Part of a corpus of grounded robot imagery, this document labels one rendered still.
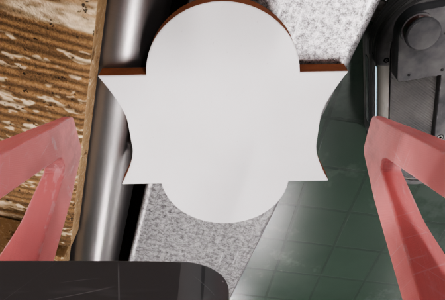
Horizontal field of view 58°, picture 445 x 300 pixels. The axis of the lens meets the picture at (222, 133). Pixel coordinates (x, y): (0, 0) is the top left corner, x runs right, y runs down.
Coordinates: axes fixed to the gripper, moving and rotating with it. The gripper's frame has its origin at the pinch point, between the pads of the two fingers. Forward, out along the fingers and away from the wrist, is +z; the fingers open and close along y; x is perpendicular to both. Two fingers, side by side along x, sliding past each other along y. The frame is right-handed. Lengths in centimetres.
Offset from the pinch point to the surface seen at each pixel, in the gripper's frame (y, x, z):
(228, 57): -0.3, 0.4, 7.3
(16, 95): 9.7, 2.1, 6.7
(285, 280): -28, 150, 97
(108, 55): 5.5, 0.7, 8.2
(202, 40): 0.9, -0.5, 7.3
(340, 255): -49, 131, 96
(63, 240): 9.8, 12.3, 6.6
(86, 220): 8.9, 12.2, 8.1
